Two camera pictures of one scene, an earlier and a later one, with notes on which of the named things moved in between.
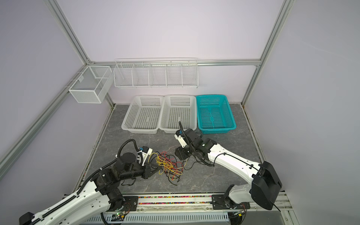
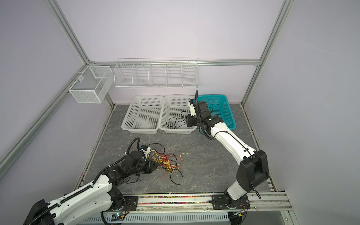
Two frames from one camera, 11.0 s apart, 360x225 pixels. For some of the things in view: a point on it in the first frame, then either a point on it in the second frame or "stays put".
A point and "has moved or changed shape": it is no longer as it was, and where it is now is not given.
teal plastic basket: [214, 114] stays put
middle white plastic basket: [174, 108] stays put
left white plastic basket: [144, 115] stays put
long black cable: [183, 164] -> [175, 122]
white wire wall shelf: [156, 73] stays put
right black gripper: [181, 153] -> [190, 123]
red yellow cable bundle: [172, 168] has moved or changed shape
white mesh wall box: [92, 84] stays put
